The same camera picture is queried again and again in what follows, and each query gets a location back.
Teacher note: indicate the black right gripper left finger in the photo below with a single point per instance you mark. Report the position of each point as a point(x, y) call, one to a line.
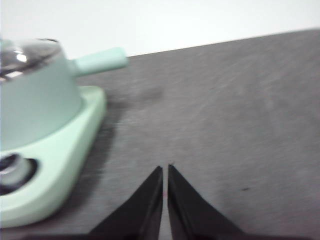
point(142, 215)

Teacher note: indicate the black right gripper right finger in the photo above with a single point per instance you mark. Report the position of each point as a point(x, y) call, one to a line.
point(190, 215)

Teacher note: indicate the glass lid with green knob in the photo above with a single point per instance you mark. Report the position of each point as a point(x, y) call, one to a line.
point(32, 55)

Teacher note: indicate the green breakfast machine base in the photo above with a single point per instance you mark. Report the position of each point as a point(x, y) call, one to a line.
point(62, 162)

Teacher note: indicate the silver control dial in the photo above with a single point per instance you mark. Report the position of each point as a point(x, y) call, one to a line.
point(12, 167)

